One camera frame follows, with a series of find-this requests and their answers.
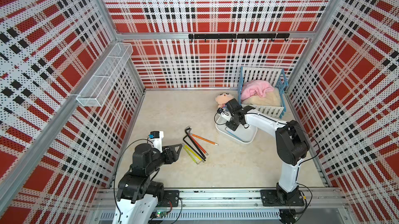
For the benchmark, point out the white wire mesh shelf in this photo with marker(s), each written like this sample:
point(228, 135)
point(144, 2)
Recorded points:
point(97, 89)

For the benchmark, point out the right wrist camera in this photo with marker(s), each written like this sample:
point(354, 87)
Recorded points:
point(225, 114)

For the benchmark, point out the red hex key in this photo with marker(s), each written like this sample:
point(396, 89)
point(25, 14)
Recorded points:
point(199, 146)

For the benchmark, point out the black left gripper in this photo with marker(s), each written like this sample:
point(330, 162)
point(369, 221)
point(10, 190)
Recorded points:
point(174, 156)

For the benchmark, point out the thin black hex key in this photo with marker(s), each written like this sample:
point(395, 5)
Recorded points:
point(193, 151)

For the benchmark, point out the white plastic storage box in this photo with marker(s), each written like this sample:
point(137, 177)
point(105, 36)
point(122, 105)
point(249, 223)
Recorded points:
point(246, 134)

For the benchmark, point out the cream fluffy blanket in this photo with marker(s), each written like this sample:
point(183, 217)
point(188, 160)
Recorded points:
point(270, 99)

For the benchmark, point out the pink fleece blanket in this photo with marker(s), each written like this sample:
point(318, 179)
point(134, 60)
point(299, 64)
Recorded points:
point(255, 87)

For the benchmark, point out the plush doll pink head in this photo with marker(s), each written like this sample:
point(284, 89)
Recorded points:
point(223, 98)

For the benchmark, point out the orange hex key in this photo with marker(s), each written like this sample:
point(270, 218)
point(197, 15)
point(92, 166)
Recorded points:
point(204, 139)

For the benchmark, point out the yellow hex key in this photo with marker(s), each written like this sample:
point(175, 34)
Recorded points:
point(198, 161)

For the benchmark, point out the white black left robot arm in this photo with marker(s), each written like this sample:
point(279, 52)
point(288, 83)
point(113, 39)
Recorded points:
point(137, 194)

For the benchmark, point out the blue white toy crib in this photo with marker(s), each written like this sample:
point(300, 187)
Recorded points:
point(276, 77)

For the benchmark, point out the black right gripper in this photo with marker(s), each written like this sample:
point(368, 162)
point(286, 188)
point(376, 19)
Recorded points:
point(233, 127)

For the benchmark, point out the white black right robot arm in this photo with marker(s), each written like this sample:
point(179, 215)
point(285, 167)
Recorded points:
point(291, 145)

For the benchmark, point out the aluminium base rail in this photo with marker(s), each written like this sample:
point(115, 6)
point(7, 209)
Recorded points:
point(246, 206)

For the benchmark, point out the green hex key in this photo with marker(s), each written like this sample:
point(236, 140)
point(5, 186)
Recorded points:
point(190, 154)

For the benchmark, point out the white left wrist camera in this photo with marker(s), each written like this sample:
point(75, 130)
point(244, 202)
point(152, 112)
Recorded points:
point(155, 138)

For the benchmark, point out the black wall hook rail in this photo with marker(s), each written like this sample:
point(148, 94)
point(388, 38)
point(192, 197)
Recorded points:
point(240, 36)

